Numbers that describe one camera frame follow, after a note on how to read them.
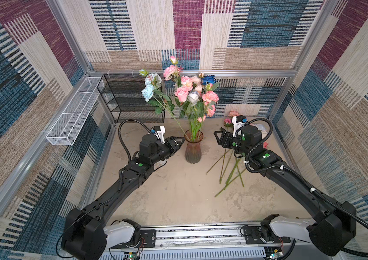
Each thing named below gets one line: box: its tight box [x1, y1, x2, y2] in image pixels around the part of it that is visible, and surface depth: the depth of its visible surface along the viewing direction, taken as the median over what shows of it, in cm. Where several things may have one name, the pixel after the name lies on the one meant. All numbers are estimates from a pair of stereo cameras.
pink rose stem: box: [174, 86, 194, 141], surface depth 71 cm
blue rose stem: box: [200, 74, 220, 140], surface depth 77 cm
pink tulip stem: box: [195, 114, 207, 141], surface depth 85 cm
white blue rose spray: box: [138, 68, 189, 138], surface depth 75 cm
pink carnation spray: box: [196, 82, 220, 141], surface depth 74 cm
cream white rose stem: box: [194, 84, 203, 95], surface depth 81 cm
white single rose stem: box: [186, 91, 205, 141], surface depth 77 cm
